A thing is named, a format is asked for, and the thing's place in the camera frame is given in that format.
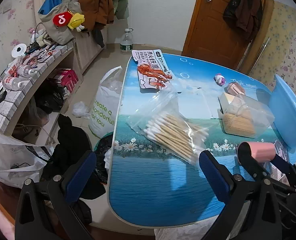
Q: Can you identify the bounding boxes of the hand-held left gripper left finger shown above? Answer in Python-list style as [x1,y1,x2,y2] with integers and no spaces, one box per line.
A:
[15,151,97,240]

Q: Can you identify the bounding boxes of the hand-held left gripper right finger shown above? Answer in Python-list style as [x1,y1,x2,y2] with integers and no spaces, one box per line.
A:
[199,151,280,240]

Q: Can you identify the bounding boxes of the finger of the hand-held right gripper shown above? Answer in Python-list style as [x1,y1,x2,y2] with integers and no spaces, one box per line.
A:
[237,142,272,182]
[273,153,296,180]

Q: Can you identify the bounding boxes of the pink roll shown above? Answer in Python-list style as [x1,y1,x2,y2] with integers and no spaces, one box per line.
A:
[236,141,276,167]

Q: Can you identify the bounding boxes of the clear plastic toothpick box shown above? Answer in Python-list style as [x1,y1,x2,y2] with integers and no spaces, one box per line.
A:
[218,92,275,139]

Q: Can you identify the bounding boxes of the light blue plastic basin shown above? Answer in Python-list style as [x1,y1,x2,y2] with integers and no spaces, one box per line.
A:
[268,74,296,151]

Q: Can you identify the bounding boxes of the clear bag of cotton swabs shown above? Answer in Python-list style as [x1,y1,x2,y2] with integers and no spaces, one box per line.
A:
[125,84,212,167]

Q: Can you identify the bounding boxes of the white red snack packet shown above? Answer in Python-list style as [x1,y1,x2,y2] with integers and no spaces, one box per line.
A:
[131,49,175,90]

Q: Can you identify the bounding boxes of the grey shoulder bag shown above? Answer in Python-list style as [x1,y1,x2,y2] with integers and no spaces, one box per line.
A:
[39,1,83,45]

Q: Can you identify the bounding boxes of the blue landscape print desktop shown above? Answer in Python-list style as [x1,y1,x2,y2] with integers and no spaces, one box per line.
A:
[107,52,296,227]

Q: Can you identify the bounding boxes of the black clothing pile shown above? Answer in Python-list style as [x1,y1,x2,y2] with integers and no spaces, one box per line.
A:
[41,114,107,227]

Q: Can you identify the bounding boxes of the green bin with black liner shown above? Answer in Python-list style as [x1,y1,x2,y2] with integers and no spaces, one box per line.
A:
[93,131,114,184]

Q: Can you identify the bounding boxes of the person's right leg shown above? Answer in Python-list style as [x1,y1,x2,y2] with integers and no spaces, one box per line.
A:
[154,220,213,240]

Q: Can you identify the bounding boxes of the crumpled white plastic scrap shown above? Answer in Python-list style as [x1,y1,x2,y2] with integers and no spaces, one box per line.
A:
[71,101,91,118]

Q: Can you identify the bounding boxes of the pink beige small case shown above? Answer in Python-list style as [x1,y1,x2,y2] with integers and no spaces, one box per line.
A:
[227,82,246,96]

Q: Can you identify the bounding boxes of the white bag with green print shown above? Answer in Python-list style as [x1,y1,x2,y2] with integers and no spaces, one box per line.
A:
[88,66,123,139]

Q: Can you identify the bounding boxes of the large white plastic bag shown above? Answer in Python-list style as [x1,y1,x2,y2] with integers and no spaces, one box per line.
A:
[0,131,54,189]

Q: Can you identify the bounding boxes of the small pink purple toy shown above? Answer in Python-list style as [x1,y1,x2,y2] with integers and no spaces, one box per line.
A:
[214,73,226,85]

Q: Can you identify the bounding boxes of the black plastic bag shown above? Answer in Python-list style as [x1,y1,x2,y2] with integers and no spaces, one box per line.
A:
[34,87,64,113]

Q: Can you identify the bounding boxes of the white tiled shelf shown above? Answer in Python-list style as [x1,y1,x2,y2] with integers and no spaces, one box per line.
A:
[0,40,84,135]

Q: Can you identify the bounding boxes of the red cardboard box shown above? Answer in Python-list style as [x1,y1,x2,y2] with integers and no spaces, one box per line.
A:
[49,68,79,94]

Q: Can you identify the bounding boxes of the metal pole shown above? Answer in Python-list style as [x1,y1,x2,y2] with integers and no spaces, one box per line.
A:
[257,37,270,63]

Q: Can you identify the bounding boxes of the small red label water bottle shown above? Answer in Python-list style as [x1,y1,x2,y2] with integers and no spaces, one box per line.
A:
[3,76,24,90]
[17,64,37,77]

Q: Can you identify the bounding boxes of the pile of snack packets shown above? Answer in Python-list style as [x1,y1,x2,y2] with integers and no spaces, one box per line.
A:
[20,44,73,65]

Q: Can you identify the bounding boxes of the brown wooden door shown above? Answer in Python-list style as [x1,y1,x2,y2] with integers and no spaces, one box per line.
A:
[182,0,268,69]

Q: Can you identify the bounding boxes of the beige rolled mat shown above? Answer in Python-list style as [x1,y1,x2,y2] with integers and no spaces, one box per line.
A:
[248,0,275,75]

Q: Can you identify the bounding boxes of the white round device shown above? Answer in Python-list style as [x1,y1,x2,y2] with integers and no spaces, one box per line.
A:
[11,44,27,59]

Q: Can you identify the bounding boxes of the white plush toy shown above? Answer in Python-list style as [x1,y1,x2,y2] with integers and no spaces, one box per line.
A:
[33,30,54,48]

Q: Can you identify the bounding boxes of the large clear water bottle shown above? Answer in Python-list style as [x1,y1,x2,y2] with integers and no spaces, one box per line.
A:
[120,28,134,55]

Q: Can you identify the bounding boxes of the dark brown hanging jacket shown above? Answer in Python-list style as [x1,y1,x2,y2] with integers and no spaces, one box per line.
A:
[223,0,263,42]

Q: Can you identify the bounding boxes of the yellow plush charm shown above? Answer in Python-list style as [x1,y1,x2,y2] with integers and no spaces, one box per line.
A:
[67,12,85,32]

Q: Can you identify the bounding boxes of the red plush charm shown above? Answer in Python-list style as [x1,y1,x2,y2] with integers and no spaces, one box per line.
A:
[53,10,73,27]

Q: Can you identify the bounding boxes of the brown orange hanging jacket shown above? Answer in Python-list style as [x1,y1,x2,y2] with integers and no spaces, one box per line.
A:
[78,0,114,48]

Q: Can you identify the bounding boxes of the pale green hanging garment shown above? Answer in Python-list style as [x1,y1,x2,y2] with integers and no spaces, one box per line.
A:
[111,0,129,20]

